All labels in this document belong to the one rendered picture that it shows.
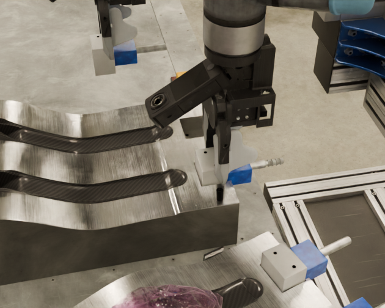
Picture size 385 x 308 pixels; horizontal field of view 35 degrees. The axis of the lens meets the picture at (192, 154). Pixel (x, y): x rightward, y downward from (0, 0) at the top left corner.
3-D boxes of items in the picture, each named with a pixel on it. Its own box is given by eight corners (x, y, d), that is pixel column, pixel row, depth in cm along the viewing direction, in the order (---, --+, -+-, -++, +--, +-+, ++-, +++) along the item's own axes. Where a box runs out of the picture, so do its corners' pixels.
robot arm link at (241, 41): (211, 31, 69) (195, -2, 75) (210, 65, 72) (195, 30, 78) (274, 24, 70) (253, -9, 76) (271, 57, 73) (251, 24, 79)
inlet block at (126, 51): (164, 52, 111) (163, 26, 107) (168, 67, 107) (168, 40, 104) (92, 60, 109) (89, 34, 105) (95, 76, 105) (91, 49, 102)
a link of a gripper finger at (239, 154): (260, 188, 85) (260, 129, 80) (219, 195, 84) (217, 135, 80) (253, 178, 88) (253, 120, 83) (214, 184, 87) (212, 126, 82)
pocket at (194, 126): (206, 132, 102) (206, 115, 99) (213, 152, 98) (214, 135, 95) (179, 135, 101) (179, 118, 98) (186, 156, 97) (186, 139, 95)
